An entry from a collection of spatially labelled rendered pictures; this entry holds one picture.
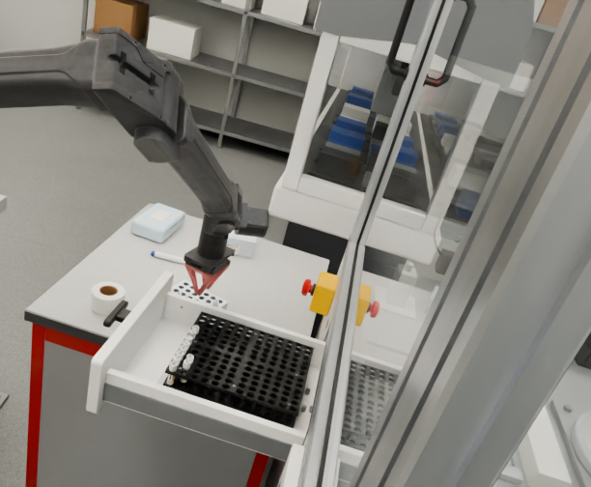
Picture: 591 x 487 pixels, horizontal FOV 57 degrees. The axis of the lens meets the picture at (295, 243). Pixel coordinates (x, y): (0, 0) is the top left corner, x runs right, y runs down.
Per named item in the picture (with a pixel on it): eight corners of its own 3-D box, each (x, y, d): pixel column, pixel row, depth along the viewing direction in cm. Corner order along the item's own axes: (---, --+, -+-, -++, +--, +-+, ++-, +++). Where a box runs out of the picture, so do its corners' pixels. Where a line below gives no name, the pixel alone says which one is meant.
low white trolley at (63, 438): (16, 536, 145) (24, 308, 110) (122, 385, 200) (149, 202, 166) (222, 608, 142) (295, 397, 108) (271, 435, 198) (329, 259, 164)
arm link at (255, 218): (220, 180, 101) (218, 223, 99) (279, 187, 105) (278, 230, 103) (207, 200, 112) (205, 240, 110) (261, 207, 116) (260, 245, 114)
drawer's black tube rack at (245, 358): (159, 399, 89) (165, 369, 86) (195, 337, 105) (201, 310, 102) (288, 442, 88) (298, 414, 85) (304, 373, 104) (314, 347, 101)
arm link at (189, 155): (128, 57, 65) (120, 140, 63) (175, 54, 65) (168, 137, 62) (216, 186, 107) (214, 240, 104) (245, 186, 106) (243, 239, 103)
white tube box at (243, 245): (207, 249, 150) (211, 233, 147) (209, 235, 157) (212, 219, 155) (252, 258, 152) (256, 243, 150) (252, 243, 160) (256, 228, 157)
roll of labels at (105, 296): (83, 301, 117) (84, 287, 115) (111, 292, 122) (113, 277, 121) (101, 319, 114) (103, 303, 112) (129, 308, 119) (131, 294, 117)
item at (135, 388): (101, 402, 86) (105, 373, 83) (164, 315, 109) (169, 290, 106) (343, 482, 84) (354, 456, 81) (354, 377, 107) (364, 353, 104)
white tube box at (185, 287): (159, 306, 122) (162, 293, 121) (182, 292, 130) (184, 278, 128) (205, 330, 119) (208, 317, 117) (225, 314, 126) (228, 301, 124)
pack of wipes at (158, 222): (160, 244, 146) (163, 230, 144) (128, 233, 147) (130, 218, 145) (184, 224, 159) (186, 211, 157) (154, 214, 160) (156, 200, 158)
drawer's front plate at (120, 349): (85, 413, 85) (91, 359, 80) (158, 313, 111) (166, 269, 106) (96, 415, 85) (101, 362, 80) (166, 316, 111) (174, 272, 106)
